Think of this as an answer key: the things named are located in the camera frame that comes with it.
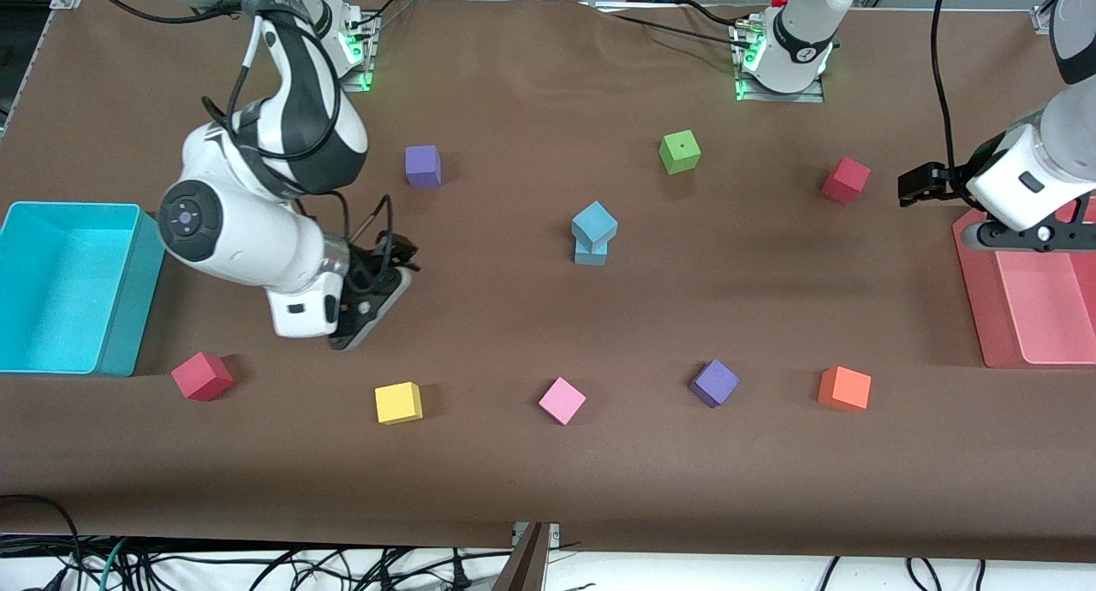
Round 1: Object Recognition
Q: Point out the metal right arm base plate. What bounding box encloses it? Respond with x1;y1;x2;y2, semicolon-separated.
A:
321;7;382;93

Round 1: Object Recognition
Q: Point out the black table cable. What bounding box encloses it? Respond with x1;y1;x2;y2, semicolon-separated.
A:
591;0;746;44

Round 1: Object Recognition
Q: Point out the orange foam block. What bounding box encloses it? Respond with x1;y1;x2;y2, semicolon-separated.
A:
817;366;873;413

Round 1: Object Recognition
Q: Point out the pink plastic bin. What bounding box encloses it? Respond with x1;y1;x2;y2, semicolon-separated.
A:
952;199;1096;370

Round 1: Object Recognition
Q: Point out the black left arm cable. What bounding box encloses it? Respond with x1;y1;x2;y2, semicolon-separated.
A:
931;0;958;174

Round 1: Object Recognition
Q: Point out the yellow foam block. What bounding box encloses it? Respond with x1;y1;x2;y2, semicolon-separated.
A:
374;381;424;426

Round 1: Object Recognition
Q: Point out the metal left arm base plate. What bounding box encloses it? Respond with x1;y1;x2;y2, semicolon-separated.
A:
732;21;827;104

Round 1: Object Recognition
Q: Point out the dark table support beam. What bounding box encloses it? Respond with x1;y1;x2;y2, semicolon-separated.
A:
492;522;551;591

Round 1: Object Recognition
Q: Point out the green foam block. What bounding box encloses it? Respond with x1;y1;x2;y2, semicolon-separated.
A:
658;129;702;176

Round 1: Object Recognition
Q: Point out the brown table cover sheet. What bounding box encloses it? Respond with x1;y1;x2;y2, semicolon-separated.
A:
0;0;1096;566

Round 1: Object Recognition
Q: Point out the pink foam block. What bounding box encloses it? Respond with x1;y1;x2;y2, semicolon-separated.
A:
538;376;588;427

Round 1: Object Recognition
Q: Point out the teal floor cable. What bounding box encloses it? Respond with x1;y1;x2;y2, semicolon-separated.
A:
96;538;131;591

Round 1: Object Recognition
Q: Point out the red foam block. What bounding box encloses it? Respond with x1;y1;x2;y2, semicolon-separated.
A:
820;156;873;205
170;351;235;402

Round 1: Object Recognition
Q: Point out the purple foam block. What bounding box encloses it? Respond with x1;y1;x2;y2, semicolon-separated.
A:
689;358;741;409
404;144;443;189

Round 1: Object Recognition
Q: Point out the teal plastic bin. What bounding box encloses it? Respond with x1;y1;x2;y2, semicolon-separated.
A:
0;200;168;378

